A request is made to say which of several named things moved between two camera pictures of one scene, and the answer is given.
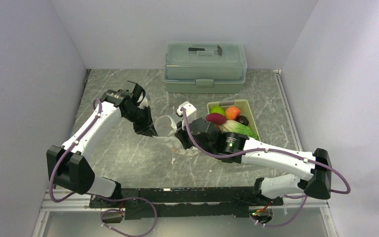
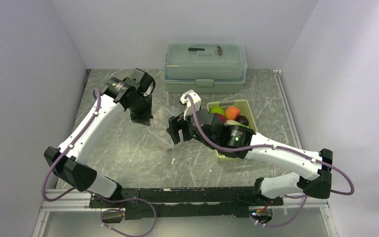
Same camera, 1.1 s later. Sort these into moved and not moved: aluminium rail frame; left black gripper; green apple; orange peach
Moved: left black gripper
Not moved: green apple; orange peach; aluminium rail frame
